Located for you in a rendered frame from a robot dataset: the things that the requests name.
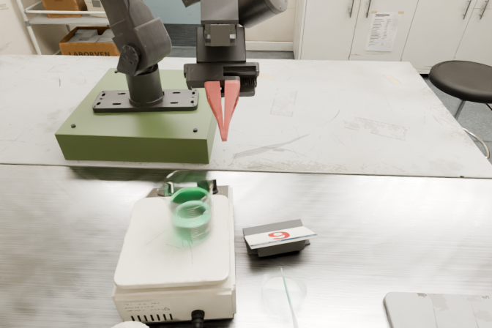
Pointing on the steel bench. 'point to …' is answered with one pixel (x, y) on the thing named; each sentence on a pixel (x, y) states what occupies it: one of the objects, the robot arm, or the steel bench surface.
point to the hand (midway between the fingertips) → (224, 135)
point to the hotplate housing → (182, 297)
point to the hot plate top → (171, 250)
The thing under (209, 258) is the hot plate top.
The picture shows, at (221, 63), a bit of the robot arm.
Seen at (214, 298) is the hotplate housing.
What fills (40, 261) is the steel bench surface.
